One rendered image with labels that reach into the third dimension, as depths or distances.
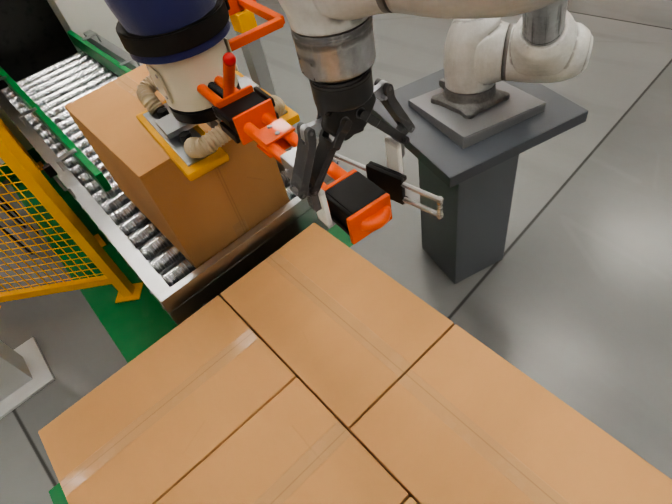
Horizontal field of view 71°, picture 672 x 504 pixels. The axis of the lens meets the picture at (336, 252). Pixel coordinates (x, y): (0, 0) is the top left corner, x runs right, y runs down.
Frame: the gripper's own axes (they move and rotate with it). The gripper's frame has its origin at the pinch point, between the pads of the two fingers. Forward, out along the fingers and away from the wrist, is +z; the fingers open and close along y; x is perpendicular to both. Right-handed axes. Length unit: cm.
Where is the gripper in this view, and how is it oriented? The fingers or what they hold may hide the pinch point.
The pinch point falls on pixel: (360, 193)
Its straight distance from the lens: 71.6
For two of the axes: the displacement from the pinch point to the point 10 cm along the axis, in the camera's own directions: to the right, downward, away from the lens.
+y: -8.0, 5.3, -2.8
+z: 1.7, 6.4, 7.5
